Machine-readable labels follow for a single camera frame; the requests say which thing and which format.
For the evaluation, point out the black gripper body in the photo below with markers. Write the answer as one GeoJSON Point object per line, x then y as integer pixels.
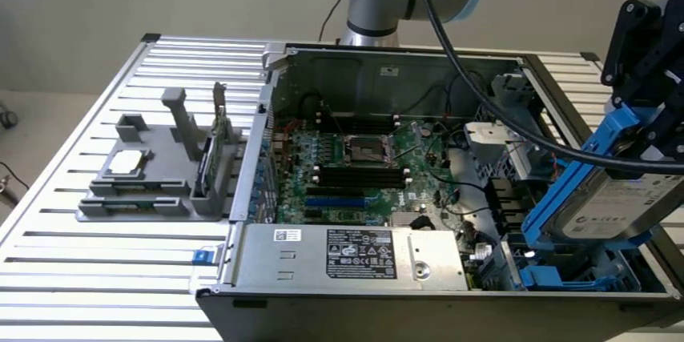
{"type": "Point", "coordinates": [675, 9]}

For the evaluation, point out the silver power supply unit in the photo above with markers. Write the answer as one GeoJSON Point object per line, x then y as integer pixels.
{"type": "Point", "coordinates": [342, 256]}

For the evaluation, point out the open black PC case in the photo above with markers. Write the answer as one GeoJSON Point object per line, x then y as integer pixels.
{"type": "Point", "coordinates": [374, 314]}

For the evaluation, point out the disk bay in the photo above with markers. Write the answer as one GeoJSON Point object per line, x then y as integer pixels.
{"type": "Point", "coordinates": [572, 266]}

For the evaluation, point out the dark round background object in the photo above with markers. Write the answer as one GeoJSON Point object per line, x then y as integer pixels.
{"type": "Point", "coordinates": [7, 117]}

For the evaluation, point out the silver CPU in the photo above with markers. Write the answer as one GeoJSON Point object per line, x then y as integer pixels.
{"type": "Point", "coordinates": [127, 162]}

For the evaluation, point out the green graphics card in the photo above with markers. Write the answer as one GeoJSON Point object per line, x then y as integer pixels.
{"type": "Point", "coordinates": [214, 146]}

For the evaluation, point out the grey-blue plastic bracket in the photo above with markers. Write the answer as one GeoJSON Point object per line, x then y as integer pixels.
{"type": "Point", "coordinates": [507, 87]}

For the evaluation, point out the green RAM stick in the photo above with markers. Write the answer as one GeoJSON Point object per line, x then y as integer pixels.
{"type": "Point", "coordinates": [128, 208]}
{"type": "Point", "coordinates": [136, 188]}

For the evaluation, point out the blue case latch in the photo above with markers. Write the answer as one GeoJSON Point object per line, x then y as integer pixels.
{"type": "Point", "coordinates": [203, 258]}

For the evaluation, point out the empty blue disk carrier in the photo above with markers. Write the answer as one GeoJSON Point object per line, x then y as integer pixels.
{"type": "Point", "coordinates": [556, 278]}

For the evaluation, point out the grey parts rack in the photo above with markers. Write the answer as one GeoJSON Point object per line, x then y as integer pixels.
{"type": "Point", "coordinates": [160, 150]}

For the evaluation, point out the black table corner cap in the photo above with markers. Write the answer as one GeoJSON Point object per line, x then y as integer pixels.
{"type": "Point", "coordinates": [151, 37]}
{"type": "Point", "coordinates": [590, 56]}

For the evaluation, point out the CPU socket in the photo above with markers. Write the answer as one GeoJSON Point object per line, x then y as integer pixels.
{"type": "Point", "coordinates": [370, 150]}

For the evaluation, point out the silver drive cage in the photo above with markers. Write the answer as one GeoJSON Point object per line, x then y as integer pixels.
{"type": "Point", "coordinates": [494, 146]}

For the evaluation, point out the black RAM slot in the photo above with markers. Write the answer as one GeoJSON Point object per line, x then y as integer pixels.
{"type": "Point", "coordinates": [359, 121]}
{"type": "Point", "coordinates": [360, 179]}
{"type": "Point", "coordinates": [360, 174]}
{"type": "Point", "coordinates": [359, 117]}
{"type": "Point", "coordinates": [360, 184]}
{"type": "Point", "coordinates": [359, 125]}
{"type": "Point", "coordinates": [360, 169]}
{"type": "Point", "coordinates": [359, 129]}

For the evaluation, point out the long black expansion slot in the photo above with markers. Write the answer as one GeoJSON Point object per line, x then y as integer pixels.
{"type": "Point", "coordinates": [339, 193]}

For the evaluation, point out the hard disk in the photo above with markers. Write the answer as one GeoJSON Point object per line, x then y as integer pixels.
{"type": "Point", "coordinates": [604, 202]}

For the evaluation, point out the silver chipset heat sink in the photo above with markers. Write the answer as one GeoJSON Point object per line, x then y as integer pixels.
{"type": "Point", "coordinates": [406, 220]}

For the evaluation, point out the green motherboard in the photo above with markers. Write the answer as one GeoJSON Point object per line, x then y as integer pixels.
{"type": "Point", "coordinates": [422, 166]}

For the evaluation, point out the blue expansion slot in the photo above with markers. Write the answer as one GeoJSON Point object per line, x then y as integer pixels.
{"type": "Point", "coordinates": [339, 202]}

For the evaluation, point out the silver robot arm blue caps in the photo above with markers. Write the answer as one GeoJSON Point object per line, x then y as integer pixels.
{"type": "Point", "coordinates": [374, 5]}

